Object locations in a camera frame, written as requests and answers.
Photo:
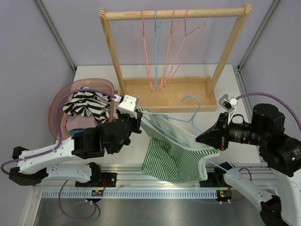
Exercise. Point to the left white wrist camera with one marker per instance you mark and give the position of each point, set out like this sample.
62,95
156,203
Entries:
127,104

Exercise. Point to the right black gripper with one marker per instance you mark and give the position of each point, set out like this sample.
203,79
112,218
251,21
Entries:
216,136

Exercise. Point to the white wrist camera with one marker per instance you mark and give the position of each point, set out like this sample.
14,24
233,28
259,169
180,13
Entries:
127,104
229,104

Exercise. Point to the red white striped tank top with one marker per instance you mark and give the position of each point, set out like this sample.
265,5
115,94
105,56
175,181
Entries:
65,123

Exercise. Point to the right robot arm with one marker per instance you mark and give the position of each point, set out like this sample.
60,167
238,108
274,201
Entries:
281,152

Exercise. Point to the green white striped tank top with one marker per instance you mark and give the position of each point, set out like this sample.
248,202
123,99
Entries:
173,155

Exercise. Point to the mauve ribbed tank top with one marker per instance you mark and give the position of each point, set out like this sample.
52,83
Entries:
80,122

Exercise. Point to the black white striped tank top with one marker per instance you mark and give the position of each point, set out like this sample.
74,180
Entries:
89,103

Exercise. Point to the wooden clothes rack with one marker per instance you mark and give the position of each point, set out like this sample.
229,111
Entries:
168,93

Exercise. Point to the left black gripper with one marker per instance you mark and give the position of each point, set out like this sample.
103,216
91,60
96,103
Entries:
136,121

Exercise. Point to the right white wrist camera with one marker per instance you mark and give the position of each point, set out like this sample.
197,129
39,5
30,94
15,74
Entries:
229,104

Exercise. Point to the blue tank top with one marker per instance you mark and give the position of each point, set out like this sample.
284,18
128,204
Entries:
74,131

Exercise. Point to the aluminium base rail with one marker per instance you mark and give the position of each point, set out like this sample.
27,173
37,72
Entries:
130,183

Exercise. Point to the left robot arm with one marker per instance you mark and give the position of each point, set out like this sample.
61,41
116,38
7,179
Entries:
50,163

